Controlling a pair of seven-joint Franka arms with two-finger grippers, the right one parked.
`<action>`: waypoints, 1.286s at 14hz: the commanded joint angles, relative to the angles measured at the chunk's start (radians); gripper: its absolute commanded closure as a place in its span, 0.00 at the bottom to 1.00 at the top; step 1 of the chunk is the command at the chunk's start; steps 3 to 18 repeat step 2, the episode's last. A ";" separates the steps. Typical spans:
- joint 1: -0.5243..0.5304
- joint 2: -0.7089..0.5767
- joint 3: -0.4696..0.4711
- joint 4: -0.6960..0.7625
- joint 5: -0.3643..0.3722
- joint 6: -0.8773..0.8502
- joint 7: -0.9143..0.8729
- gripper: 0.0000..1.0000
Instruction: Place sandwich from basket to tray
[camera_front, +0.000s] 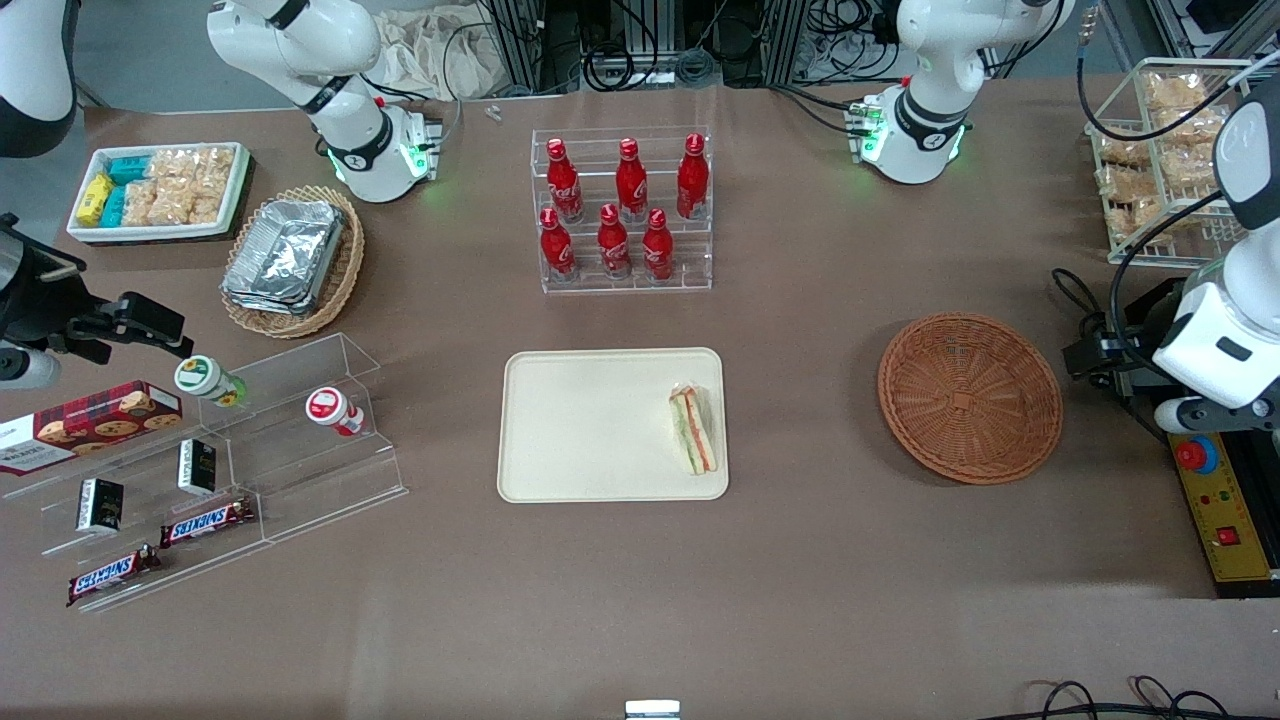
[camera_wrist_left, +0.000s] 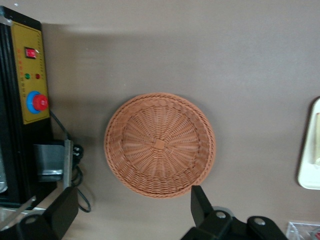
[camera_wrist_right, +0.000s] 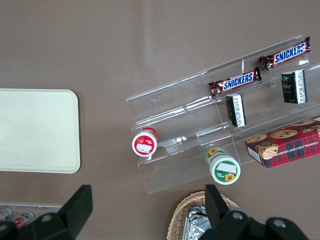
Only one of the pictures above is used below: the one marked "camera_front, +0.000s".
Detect black base cable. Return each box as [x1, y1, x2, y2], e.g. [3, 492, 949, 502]
[768, 84, 863, 137]

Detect aluminium foil tray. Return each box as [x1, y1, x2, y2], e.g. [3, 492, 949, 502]
[224, 198, 348, 306]

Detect white wire basket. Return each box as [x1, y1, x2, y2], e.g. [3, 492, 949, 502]
[1086, 57, 1256, 267]

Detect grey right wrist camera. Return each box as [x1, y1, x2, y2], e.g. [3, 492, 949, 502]
[0, 345, 62, 392]

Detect clear acrylic stepped shelf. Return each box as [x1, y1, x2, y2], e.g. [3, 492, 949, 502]
[195, 332, 409, 546]
[0, 400, 267, 613]

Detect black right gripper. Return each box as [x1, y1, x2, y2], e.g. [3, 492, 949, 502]
[0, 215, 194, 365]

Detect beige cloth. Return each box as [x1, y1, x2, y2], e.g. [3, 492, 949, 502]
[375, 8, 506, 101]

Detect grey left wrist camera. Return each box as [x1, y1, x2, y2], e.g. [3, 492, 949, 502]
[1154, 396, 1217, 434]

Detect fried snack bag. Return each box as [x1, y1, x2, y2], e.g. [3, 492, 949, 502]
[1145, 72, 1216, 126]
[1098, 168, 1166, 219]
[1097, 132, 1151, 169]
[1155, 135, 1226, 191]

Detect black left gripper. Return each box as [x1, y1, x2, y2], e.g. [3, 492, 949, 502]
[1062, 278, 1193, 401]

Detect green lid cup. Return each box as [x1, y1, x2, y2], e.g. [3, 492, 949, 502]
[174, 355, 247, 409]

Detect triangle sandwich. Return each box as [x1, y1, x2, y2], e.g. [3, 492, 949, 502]
[668, 383, 718, 476]

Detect cream plastic tray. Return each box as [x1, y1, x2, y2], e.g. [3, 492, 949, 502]
[497, 347, 730, 504]

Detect oval tan wicker basket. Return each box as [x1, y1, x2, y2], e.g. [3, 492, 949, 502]
[219, 185, 366, 340]

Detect black coiled cable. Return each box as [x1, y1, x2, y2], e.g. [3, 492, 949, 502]
[582, 35, 666, 93]

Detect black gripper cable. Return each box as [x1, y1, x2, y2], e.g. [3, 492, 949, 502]
[1051, 267, 1107, 339]

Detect yellow emergency stop box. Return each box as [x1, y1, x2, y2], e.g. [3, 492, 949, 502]
[1165, 432, 1280, 599]

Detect yellow snack pack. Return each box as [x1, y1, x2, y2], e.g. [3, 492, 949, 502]
[77, 175, 113, 227]

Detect small black box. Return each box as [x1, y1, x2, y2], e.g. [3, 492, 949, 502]
[77, 478, 125, 534]
[178, 438, 218, 498]

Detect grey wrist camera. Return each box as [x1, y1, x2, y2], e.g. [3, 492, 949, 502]
[1154, 396, 1217, 434]
[0, 345, 62, 392]

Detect red tartan cookie box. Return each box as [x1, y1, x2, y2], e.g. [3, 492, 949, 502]
[0, 380, 184, 478]

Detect round brown wicker basket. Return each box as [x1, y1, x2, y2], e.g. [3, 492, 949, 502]
[877, 312, 1065, 487]

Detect snickers chocolate bar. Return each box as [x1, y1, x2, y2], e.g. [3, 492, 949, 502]
[67, 545, 163, 608]
[160, 497, 258, 549]

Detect aluminium frame post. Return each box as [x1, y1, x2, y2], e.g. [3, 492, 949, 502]
[775, 0, 816, 86]
[488, 0, 547, 93]

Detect red cola bottle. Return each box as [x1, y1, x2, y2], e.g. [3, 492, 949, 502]
[597, 204, 633, 280]
[676, 133, 710, 221]
[615, 138, 649, 223]
[539, 208, 578, 281]
[546, 138, 585, 223]
[642, 208, 675, 282]

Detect black floor cable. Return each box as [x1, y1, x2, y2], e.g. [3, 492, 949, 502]
[985, 676, 1263, 720]

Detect white plastic snack bin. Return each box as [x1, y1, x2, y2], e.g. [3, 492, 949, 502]
[67, 142, 251, 245]

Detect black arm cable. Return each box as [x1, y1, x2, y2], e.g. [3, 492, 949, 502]
[1076, 5, 1246, 142]
[1108, 190, 1225, 346]

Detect clear acrylic bottle rack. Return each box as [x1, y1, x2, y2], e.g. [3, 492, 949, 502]
[530, 127, 714, 295]

